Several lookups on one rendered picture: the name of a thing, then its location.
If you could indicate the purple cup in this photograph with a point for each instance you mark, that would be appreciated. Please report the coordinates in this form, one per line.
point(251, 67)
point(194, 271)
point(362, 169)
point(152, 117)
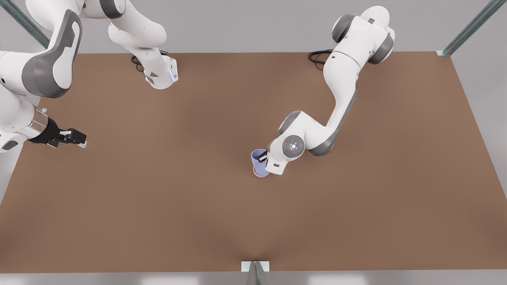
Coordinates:
point(258, 167)

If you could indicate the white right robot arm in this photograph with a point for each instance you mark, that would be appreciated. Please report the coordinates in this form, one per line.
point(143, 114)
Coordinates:
point(47, 71)

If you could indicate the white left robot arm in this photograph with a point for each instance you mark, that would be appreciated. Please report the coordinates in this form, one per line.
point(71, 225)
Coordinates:
point(340, 91)

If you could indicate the silver frame post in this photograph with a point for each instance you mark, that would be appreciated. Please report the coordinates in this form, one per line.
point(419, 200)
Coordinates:
point(25, 21)
point(255, 273)
point(469, 29)

